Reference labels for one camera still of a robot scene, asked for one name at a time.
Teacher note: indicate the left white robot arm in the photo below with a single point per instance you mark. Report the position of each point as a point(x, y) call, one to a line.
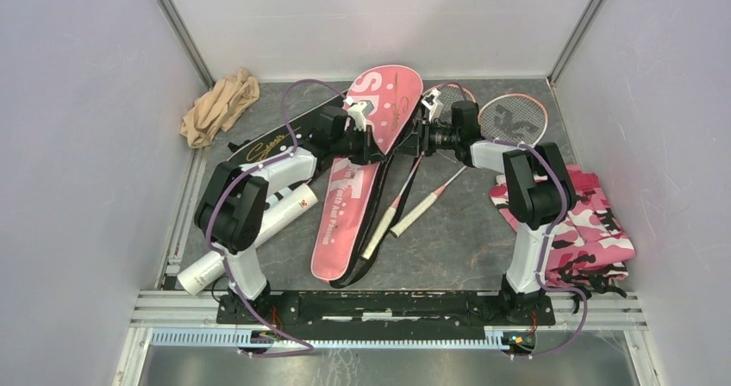
point(232, 223)

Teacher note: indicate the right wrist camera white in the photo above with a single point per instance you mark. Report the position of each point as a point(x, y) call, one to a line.
point(432, 105)

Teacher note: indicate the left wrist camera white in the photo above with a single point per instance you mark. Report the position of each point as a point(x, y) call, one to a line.
point(358, 112)

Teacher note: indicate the beige crumpled cloth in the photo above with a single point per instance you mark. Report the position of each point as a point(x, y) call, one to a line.
point(219, 108)

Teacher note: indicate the pink camouflage cloth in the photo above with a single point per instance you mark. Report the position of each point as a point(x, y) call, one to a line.
point(588, 248)

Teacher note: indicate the black sport racket bag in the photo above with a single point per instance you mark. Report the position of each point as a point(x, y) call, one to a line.
point(270, 145)

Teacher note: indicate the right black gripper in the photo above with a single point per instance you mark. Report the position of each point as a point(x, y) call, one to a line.
point(425, 146)

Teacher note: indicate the white shuttlecock tube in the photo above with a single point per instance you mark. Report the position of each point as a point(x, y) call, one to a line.
point(284, 207)

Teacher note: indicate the pink frame racket right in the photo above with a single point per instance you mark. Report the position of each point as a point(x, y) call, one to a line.
point(515, 118)

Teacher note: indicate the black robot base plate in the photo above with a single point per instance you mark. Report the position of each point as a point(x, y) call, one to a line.
point(386, 314)

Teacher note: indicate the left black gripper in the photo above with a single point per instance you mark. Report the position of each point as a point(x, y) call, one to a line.
point(370, 151)

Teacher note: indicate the pink frame racket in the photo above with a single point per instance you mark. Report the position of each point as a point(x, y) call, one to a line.
point(515, 118)
point(394, 206)

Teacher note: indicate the white slotted cable duct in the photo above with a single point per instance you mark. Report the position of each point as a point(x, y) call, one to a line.
point(259, 339)

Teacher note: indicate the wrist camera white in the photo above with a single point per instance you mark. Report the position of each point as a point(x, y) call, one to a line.
point(358, 112)
point(432, 105)

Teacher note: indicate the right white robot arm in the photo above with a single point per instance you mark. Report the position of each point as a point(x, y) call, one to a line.
point(539, 188)

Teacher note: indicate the pink sport racket bag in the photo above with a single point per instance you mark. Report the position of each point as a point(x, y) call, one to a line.
point(354, 191)

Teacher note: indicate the pink frame racket left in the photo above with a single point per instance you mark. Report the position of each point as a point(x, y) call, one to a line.
point(394, 206)

